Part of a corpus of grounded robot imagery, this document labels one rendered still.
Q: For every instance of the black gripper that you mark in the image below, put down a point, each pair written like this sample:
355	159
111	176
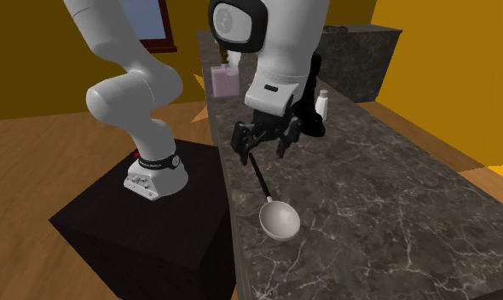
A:
270	122

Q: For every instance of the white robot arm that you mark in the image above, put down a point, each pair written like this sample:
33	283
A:
131	95

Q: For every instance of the black tall curved object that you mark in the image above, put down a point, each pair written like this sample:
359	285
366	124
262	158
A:
316	122

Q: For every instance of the small white bottle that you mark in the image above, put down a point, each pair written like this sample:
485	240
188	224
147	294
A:
321	107

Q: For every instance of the pink soap dispenser bottle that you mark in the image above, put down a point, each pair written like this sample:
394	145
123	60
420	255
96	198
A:
225	83

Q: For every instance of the dark marble cabinet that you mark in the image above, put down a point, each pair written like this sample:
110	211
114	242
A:
359	62

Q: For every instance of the dark robot stand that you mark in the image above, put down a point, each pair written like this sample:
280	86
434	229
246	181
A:
122	232

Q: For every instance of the window with dark red frame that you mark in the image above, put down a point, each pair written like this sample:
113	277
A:
151	20

